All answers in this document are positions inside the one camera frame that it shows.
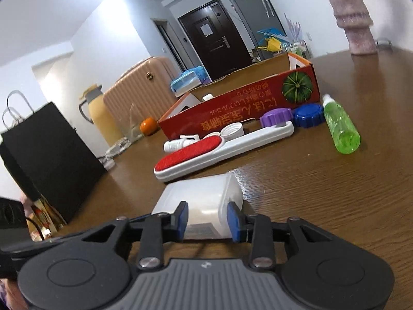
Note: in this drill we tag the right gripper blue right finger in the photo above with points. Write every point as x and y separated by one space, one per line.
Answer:
241 225

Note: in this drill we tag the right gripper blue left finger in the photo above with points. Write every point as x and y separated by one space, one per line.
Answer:
176 227

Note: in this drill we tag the translucent white plastic container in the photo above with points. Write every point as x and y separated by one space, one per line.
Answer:
207 199

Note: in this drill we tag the red white lint brush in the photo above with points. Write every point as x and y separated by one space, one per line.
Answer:
214 149

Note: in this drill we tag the white spray bottle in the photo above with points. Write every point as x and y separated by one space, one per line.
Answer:
177 144

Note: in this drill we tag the white threaded lid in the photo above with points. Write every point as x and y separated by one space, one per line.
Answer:
232 131

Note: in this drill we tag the purple round lid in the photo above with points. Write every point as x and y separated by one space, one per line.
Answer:
276 117

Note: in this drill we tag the blue round lid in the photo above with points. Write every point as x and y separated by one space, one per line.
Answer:
308 115

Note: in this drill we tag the green spray bottle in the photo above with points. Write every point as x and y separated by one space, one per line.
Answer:
344 133

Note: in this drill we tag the orange fruit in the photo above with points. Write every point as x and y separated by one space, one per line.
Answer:
148 126

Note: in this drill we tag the clear glass with straw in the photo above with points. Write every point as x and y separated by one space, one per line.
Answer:
130 124

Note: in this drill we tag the black paper bag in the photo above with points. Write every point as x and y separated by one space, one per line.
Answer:
48 160

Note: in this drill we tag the pink ribbed suitcase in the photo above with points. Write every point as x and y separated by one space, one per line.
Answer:
144 89

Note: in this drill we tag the yellow thermos jug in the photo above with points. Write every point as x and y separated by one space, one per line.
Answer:
93 109

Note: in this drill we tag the blue white tissue box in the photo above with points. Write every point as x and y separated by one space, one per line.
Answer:
188 80

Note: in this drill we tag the red cardboard box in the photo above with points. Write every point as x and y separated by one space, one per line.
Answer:
284 81

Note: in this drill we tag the yellow watering can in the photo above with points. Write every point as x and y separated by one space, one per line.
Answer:
273 44

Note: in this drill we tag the dark brown door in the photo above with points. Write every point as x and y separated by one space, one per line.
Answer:
215 39

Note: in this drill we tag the grey refrigerator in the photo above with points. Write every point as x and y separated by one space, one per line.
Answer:
258 17

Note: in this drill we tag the pink ceramic vase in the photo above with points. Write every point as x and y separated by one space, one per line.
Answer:
353 17

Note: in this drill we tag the white charger with cable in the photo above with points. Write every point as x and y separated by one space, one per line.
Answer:
118 148

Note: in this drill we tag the wire rack with bottles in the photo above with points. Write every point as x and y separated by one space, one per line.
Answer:
300 48

